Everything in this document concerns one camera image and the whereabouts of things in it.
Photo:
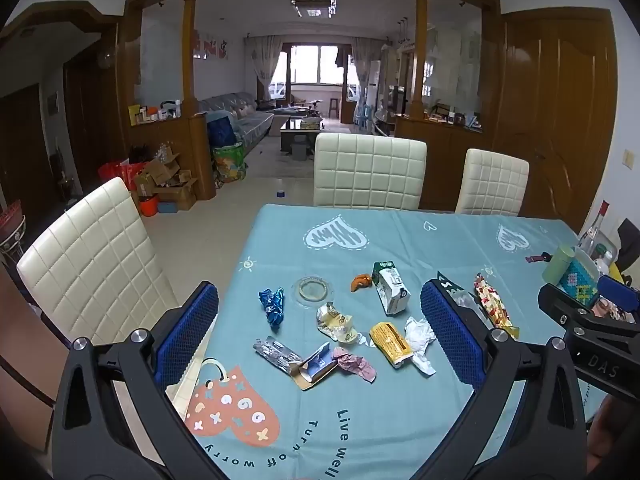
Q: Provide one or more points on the person's right hand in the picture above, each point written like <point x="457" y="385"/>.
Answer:
<point x="607" y="440"/>

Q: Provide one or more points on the patterned white curtain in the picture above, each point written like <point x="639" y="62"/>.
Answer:
<point x="265" y="65"/>
<point x="362" y="70"/>

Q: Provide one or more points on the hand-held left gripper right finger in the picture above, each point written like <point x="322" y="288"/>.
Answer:
<point x="450" y="330"/>

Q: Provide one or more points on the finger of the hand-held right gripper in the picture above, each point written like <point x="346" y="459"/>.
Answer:
<point x="617" y="292"/>
<point x="575" y="317"/>

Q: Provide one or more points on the dark coffee table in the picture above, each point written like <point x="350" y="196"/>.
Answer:
<point x="297" y="130"/>

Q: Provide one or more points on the television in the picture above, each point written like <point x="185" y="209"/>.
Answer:
<point x="397" y="97"/>

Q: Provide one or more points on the cream wrapper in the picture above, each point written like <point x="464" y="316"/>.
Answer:
<point x="335" y="322"/>

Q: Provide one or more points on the pink wrapper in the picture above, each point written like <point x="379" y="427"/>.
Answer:
<point x="355" y="365"/>

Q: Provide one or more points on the wooden stool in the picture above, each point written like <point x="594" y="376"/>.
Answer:
<point x="333" y="105"/>

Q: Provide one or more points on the pile of cardboard boxes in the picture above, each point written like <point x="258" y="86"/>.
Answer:
<point x="167" y="180"/>

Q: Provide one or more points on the grey covered sofa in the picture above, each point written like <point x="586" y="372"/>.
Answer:
<point x="245" y="120"/>

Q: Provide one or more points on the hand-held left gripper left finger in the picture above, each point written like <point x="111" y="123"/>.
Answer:
<point x="187" y="330"/>

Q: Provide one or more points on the large window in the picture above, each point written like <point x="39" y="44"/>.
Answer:
<point x="317" y="65"/>

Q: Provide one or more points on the white tissue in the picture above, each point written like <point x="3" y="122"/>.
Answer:
<point x="417" y="335"/>

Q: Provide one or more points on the blue bag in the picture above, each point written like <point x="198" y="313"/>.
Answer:
<point x="220" y="130"/>

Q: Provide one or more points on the patterned teal tissue box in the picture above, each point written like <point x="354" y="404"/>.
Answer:
<point x="580" y="280"/>

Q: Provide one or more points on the orange peel piece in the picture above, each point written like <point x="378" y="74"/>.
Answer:
<point x="360" y="281"/>

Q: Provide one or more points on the wooden divider cabinet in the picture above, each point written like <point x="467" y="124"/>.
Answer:
<point x="180" y="140"/>
<point x="440" y="137"/>

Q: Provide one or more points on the yellow snack wrapper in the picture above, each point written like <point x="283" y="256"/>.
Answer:
<point x="390" y="342"/>

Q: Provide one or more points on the small maroon object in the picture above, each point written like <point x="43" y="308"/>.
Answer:
<point x="536" y="258"/>

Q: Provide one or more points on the cream quilted dining chair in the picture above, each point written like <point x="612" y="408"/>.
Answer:
<point x="90" y="260"/>
<point x="492" y="182"/>
<point x="370" y="170"/>

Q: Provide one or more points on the red shopping bag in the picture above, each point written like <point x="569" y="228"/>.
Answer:
<point x="115" y="172"/>

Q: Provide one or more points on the wooden double door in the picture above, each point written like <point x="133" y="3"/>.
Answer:
<point x="555" y="110"/>

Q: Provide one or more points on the glass bottle with red cap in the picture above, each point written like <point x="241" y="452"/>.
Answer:
<point x="592" y="232"/>

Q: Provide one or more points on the rectangular ceiling light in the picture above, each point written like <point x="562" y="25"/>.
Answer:
<point x="313" y="8"/>

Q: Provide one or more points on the row of small containers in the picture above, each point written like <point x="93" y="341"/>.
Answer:
<point x="155" y="114"/>

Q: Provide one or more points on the blue foil wrapper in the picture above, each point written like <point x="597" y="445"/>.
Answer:
<point x="272" y="305"/>

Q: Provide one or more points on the small white paper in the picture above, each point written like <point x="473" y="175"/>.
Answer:
<point x="424" y="364"/>

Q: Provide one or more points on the light blue printed tablecloth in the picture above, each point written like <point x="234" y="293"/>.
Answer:
<point x="400" y="245"/>

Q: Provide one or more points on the white standing air conditioner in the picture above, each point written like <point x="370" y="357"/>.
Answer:
<point x="374" y="85"/>

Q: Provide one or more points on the brown glossy cabinet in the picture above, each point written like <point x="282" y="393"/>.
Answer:
<point x="20" y="320"/>

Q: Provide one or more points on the white wall switch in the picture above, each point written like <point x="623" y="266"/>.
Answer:
<point x="626" y="159"/>

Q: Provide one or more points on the small blue white carton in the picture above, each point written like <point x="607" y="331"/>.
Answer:
<point x="317" y="367"/>

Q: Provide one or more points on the green and white milk carton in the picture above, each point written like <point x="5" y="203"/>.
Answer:
<point x="392" y="290"/>

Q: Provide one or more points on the colourful printed bag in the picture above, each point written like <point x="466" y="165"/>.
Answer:
<point x="230" y="162"/>

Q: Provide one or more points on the small blue box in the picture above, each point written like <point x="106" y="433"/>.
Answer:
<point x="168" y="207"/>

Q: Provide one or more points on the white bottle with green cap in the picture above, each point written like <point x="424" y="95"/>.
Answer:
<point x="603" y="260"/>

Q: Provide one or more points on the red gold checkered wrapper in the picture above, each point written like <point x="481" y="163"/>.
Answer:
<point x="492" y="305"/>

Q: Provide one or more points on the green cylindrical cup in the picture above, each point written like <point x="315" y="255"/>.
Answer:
<point x="557" y="265"/>

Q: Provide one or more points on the orange bucket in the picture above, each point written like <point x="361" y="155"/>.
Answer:
<point x="149" y="206"/>

